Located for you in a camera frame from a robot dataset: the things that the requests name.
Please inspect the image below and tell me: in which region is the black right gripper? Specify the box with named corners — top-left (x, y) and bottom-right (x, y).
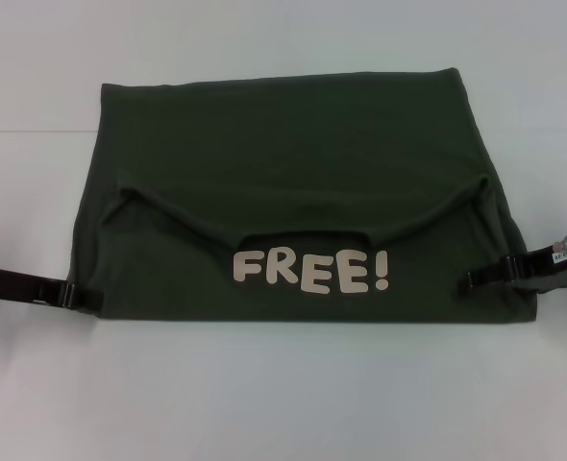
top-left (466, 230), bottom-right (567, 294)

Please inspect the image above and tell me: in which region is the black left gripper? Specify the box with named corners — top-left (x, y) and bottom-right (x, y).
top-left (0, 265), bottom-right (104, 311)

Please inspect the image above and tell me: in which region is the dark green t-shirt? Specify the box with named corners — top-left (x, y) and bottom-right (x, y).
top-left (65, 69), bottom-right (540, 324)

